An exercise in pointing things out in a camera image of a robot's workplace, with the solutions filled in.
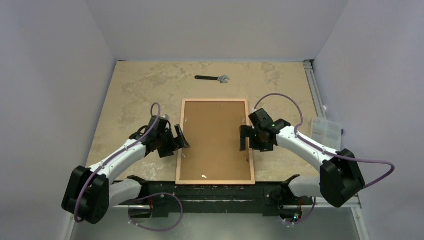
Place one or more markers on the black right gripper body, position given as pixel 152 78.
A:
pixel 250 138

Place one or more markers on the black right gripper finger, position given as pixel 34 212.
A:
pixel 262 142
pixel 245 132

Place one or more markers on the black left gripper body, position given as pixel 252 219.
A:
pixel 166 142

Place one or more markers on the pink picture frame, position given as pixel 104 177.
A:
pixel 179 152

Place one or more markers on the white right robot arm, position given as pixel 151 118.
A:
pixel 340 177

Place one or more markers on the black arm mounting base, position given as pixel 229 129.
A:
pixel 268 198

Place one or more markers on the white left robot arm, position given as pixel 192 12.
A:
pixel 92 190

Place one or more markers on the black adjustable wrench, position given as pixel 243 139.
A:
pixel 222 79

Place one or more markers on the clear plastic parts box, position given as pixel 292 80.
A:
pixel 326 132

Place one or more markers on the aluminium rail frame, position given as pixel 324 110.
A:
pixel 292 91

